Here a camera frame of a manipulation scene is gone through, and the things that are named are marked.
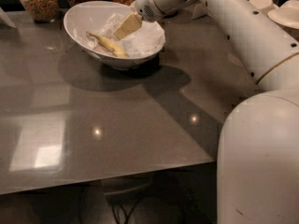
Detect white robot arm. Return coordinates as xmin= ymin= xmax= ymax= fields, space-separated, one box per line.
xmin=134 ymin=0 xmax=299 ymax=224

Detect white crumpled paper liner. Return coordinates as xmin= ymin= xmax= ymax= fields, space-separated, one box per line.
xmin=85 ymin=13 xmax=165 ymax=58

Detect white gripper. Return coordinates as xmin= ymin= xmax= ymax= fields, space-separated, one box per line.
xmin=113 ymin=0 xmax=187 ymax=40

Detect large white bowl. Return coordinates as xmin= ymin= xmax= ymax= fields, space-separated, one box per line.
xmin=64 ymin=1 xmax=164 ymax=70

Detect glass cereal jar far left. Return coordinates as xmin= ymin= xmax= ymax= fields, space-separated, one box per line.
xmin=20 ymin=0 xmax=60 ymax=22

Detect white folded card stand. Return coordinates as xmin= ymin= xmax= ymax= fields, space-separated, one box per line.
xmin=192 ymin=3 xmax=208 ymax=20

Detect black cables under table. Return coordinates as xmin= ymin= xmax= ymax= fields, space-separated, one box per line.
xmin=77 ymin=179 xmax=187 ymax=224

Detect stack of small paper bowls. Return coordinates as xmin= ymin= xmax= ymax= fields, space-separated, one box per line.
xmin=249 ymin=0 xmax=278 ymax=15

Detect yellow banana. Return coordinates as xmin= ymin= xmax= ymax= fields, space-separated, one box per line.
xmin=86 ymin=32 xmax=129 ymax=58

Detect white card at left edge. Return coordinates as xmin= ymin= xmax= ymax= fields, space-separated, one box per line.
xmin=0 ymin=7 xmax=16 ymax=28

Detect stack of paper plates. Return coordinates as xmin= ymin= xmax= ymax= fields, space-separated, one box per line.
xmin=267 ymin=0 xmax=299 ymax=41

